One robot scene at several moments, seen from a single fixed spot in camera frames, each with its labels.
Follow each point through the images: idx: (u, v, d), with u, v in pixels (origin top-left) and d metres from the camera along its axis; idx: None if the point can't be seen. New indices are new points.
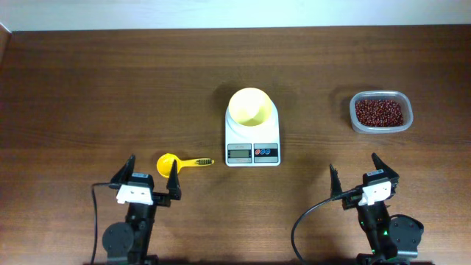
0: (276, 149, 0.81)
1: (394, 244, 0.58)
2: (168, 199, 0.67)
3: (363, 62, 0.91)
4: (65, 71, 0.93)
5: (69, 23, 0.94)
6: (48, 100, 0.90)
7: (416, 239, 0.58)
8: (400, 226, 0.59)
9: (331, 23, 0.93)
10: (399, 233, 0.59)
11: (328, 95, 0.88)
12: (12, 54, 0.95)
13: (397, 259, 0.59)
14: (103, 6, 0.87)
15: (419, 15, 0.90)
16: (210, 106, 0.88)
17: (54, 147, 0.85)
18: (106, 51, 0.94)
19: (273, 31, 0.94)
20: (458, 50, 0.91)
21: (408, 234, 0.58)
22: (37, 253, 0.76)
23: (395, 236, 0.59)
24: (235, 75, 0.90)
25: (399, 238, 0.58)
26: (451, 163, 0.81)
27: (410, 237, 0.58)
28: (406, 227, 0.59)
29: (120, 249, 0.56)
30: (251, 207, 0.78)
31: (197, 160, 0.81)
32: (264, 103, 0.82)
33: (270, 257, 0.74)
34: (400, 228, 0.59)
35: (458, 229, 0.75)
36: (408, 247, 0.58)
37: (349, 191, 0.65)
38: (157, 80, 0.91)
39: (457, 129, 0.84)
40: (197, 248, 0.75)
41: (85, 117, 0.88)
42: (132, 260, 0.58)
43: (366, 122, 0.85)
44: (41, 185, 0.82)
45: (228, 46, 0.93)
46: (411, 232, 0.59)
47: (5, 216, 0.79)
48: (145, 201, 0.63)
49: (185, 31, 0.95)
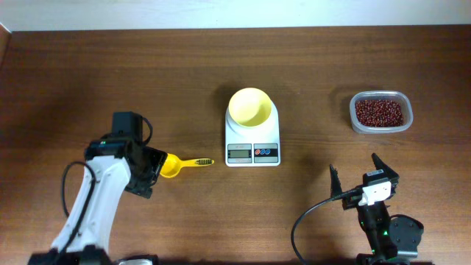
0: (276, 149, 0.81)
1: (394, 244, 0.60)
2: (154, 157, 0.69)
3: (363, 62, 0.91)
4: (65, 71, 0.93)
5: (69, 23, 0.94)
6: (49, 100, 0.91)
7: (415, 239, 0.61)
8: (400, 227, 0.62)
9: (330, 24, 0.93)
10: (399, 234, 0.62)
11: (328, 96, 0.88)
12: (13, 54, 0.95)
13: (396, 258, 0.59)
14: (104, 6, 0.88)
15: (419, 15, 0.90)
16: (210, 106, 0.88)
17: (55, 146, 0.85)
18: (106, 51, 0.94)
19: (273, 31, 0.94)
20: (457, 50, 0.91)
21: (408, 232, 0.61)
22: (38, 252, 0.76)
23: (395, 236, 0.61)
24: (235, 74, 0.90)
25: (399, 238, 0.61)
26: (451, 163, 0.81)
27: (410, 238, 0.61)
28: (407, 227, 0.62)
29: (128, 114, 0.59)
30: (251, 206, 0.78)
31: (197, 160, 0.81)
32: (264, 102, 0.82)
33: (270, 257, 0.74)
34: (401, 230, 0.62)
35: (458, 229, 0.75)
36: (409, 247, 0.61)
37: (349, 191, 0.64)
38: (158, 80, 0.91)
39: (457, 129, 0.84)
40: (197, 248, 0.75)
41: (86, 117, 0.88)
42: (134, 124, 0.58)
43: (366, 122, 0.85)
44: (42, 185, 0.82)
45: (229, 46, 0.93)
46: (412, 233, 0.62)
47: (6, 216, 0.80)
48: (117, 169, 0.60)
49: (185, 31, 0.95)
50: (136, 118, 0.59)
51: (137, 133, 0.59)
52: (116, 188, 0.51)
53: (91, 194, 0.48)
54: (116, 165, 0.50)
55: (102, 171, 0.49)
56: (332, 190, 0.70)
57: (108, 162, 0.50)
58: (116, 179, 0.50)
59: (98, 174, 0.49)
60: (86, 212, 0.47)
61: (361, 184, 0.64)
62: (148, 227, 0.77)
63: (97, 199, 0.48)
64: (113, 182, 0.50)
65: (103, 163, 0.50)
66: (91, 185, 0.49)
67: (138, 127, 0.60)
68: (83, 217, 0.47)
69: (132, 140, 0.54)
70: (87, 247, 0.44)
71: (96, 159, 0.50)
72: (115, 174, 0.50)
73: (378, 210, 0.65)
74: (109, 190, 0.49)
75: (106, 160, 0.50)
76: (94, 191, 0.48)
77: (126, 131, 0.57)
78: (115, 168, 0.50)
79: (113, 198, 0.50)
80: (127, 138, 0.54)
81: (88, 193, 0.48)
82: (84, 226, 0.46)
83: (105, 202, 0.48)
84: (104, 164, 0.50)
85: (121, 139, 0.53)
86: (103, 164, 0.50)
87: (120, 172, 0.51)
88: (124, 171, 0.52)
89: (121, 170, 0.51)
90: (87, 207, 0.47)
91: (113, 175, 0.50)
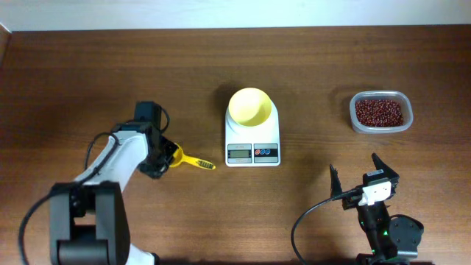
0: (276, 149, 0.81)
1: (394, 244, 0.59)
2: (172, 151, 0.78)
3: (363, 62, 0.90)
4: (65, 71, 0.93)
5: (69, 23, 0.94)
6: (49, 100, 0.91)
7: (416, 239, 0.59)
8: (399, 227, 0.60)
9: (331, 23, 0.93)
10: (399, 233, 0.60)
11: (328, 96, 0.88)
12: (13, 54, 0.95)
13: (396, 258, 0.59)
14: (103, 6, 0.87)
15: (419, 15, 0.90)
16: (210, 107, 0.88)
17: (55, 146, 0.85)
18: (107, 51, 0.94)
19: (273, 31, 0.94)
20: (458, 50, 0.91)
21: (409, 232, 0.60)
22: (39, 252, 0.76)
23: (396, 236, 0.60)
24: (235, 74, 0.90)
25: (399, 238, 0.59)
26: (451, 163, 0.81)
27: (410, 237, 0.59)
28: (408, 227, 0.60)
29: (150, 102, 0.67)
30: (251, 206, 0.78)
31: (199, 160, 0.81)
32: (264, 103, 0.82)
33: (270, 257, 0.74)
34: (400, 230, 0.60)
35: (458, 229, 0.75)
36: (410, 248, 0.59)
37: (349, 191, 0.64)
38: (158, 79, 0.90)
39: (457, 129, 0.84)
40: (197, 248, 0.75)
41: (86, 116, 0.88)
42: (155, 111, 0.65)
43: (366, 122, 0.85)
44: (43, 185, 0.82)
45: (229, 46, 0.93)
46: (412, 232, 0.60)
47: (7, 216, 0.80)
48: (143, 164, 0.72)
49: (185, 31, 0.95)
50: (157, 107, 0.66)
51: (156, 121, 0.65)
52: (135, 154, 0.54)
53: (112, 149, 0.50)
54: (137, 138, 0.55)
55: (126, 137, 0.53)
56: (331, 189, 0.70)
57: (130, 134, 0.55)
58: (135, 147, 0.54)
59: (121, 138, 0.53)
60: (106, 162, 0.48)
61: (361, 184, 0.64)
62: (149, 227, 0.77)
63: (118, 153, 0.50)
64: (134, 147, 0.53)
65: (126, 134, 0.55)
66: (114, 143, 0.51)
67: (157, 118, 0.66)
68: (103, 164, 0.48)
69: (152, 126, 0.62)
70: (104, 182, 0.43)
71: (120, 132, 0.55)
72: (135, 142, 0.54)
73: (376, 212, 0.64)
74: (129, 152, 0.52)
75: (128, 133, 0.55)
76: (116, 148, 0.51)
77: (148, 117, 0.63)
78: (135, 139, 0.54)
79: (130, 162, 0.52)
80: (149, 123, 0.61)
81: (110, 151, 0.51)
82: (102, 171, 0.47)
83: (125, 158, 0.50)
84: (126, 133, 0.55)
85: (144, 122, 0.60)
86: (126, 134, 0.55)
87: (138, 143, 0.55)
88: (141, 146, 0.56)
89: (140, 143, 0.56)
90: (108, 159, 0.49)
91: (135, 142, 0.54)
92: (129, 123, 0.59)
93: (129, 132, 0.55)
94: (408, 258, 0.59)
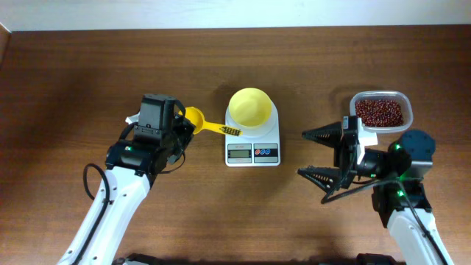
0: (276, 150, 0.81)
1: (408, 154, 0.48)
2: (191, 135, 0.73)
3: (363, 62, 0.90)
4: (65, 70, 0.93)
5: (68, 23, 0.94)
6: (49, 100, 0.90)
7: (430, 149, 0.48)
8: (413, 137, 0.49)
9: (331, 23, 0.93)
10: (411, 143, 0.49)
11: (329, 96, 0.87)
12: (12, 54, 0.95)
13: (411, 177, 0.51)
14: (102, 6, 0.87)
15: (420, 15, 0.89)
16: (210, 107, 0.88)
17: (54, 146, 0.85)
18: (106, 51, 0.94)
19: (273, 31, 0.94)
20: (458, 51, 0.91)
21: (422, 143, 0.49)
22: (38, 252, 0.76)
23: (407, 147, 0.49)
24: (235, 74, 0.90)
25: (411, 149, 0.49)
26: (452, 163, 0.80)
27: (422, 147, 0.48)
28: (420, 137, 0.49)
29: (157, 101, 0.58)
30: (251, 206, 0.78)
31: (223, 126, 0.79)
32: (264, 103, 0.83)
33: (271, 257, 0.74)
34: (414, 139, 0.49)
35: (458, 229, 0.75)
36: (422, 157, 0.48)
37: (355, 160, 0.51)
38: (158, 80, 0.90)
39: (458, 129, 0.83)
40: (197, 248, 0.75)
41: (85, 116, 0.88)
42: (160, 116, 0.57)
43: (366, 122, 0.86)
44: (42, 185, 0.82)
45: (228, 46, 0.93)
46: (425, 143, 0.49)
47: (6, 216, 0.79)
48: (170, 159, 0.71)
49: (185, 30, 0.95)
50: (165, 109, 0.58)
51: (165, 128, 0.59)
52: (130, 207, 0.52)
53: (100, 216, 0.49)
54: (132, 187, 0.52)
55: (118, 192, 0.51)
56: (328, 179, 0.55)
57: (125, 182, 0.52)
58: (131, 199, 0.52)
59: (113, 193, 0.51)
60: (92, 238, 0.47)
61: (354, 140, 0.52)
62: (148, 227, 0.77)
63: (106, 221, 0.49)
64: (126, 204, 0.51)
65: (122, 180, 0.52)
66: (104, 205, 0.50)
67: (168, 117, 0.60)
68: (88, 241, 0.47)
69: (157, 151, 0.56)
70: None
71: (115, 174, 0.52)
72: (131, 194, 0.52)
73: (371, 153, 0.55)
74: (117, 217, 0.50)
75: (124, 178, 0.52)
76: (105, 213, 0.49)
77: (154, 127, 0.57)
78: (130, 191, 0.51)
79: (124, 220, 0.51)
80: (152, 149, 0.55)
81: (98, 216, 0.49)
82: (87, 253, 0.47)
83: (114, 226, 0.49)
84: (122, 182, 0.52)
85: (146, 150, 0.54)
86: (121, 181, 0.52)
87: (135, 192, 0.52)
88: (140, 191, 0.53)
89: (140, 191, 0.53)
90: (95, 230, 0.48)
91: (128, 196, 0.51)
92: (132, 146, 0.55)
93: (126, 178, 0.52)
94: (422, 173, 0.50)
